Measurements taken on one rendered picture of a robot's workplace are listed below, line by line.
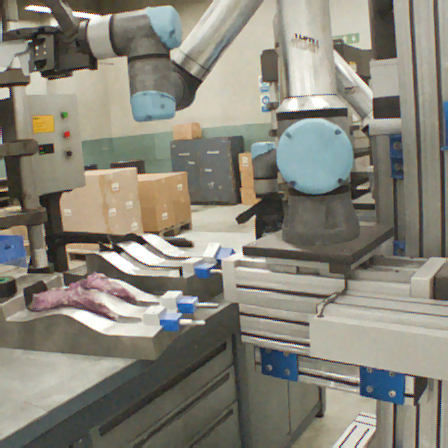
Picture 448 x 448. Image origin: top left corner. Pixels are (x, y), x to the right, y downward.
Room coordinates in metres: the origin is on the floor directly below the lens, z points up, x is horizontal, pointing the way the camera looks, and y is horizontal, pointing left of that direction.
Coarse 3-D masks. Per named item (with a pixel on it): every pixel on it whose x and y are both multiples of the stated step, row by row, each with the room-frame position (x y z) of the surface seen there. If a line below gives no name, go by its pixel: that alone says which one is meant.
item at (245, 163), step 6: (240, 156) 8.33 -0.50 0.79; (246, 156) 8.26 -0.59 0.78; (240, 162) 8.34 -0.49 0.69; (246, 162) 8.27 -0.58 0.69; (240, 168) 8.34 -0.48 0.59; (246, 168) 8.27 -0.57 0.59; (252, 168) 8.21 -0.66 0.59; (246, 174) 8.30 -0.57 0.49; (252, 174) 8.24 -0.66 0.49; (246, 180) 8.31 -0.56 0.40; (252, 180) 8.25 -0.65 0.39; (246, 186) 8.31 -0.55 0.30; (252, 186) 8.24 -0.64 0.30; (246, 192) 8.30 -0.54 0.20; (252, 192) 8.24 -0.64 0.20; (246, 198) 8.31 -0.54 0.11; (252, 198) 8.24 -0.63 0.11; (246, 204) 8.30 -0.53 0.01; (252, 204) 8.24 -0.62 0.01
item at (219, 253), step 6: (210, 246) 1.44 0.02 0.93; (216, 246) 1.43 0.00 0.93; (204, 252) 1.43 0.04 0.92; (210, 252) 1.42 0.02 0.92; (216, 252) 1.41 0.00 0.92; (222, 252) 1.42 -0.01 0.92; (228, 252) 1.41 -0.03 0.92; (234, 252) 1.42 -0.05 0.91; (204, 258) 1.42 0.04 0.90; (210, 258) 1.41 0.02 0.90; (216, 258) 1.41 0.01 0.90; (222, 258) 1.40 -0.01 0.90
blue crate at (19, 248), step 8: (0, 240) 5.04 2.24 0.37; (8, 240) 4.69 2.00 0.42; (16, 240) 4.78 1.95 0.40; (0, 248) 4.59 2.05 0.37; (8, 248) 4.99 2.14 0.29; (16, 248) 4.76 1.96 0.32; (24, 248) 4.85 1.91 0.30; (0, 256) 4.58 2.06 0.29; (8, 256) 4.66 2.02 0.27; (16, 256) 4.75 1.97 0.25; (24, 256) 4.83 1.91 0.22
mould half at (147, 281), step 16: (160, 240) 1.64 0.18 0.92; (96, 256) 1.46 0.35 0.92; (112, 256) 1.46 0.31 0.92; (144, 256) 1.52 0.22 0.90; (64, 272) 1.55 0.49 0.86; (80, 272) 1.54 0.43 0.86; (96, 272) 1.47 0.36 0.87; (112, 272) 1.43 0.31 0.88; (128, 272) 1.40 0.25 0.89; (144, 272) 1.39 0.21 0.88; (160, 272) 1.37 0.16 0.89; (176, 272) 1.34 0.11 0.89; (144, 288) 1.36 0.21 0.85; (160, 288) 1.33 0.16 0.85; (176, 288) 1.30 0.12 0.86; (192, 288) 1.30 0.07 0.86; (208, 288) 1.36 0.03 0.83
